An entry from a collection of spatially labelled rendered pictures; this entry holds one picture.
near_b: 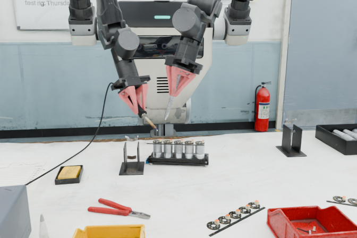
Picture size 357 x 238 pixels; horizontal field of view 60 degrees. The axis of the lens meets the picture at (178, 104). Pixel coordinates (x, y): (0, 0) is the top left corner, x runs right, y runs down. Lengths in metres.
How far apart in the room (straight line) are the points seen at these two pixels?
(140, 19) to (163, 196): 0.75
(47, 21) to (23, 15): 0.23
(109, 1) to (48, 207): 0.54
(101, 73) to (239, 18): 2.32
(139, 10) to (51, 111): 2.47
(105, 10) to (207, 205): 0.58
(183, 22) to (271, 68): 2.96
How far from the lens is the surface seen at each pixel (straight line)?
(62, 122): 3.57
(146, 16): 1.24
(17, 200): 0.55
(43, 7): 3.45
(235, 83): 3.55
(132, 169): 0.81
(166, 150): 0.83
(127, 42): 0.85
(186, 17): 0.75
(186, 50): 0.80
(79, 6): 1.21
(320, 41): 3.85
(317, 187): 0.80
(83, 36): 1.24
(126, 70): 0.89
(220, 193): 0.72
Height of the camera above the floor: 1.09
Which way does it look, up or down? 13 degrees down
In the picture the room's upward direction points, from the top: straight up
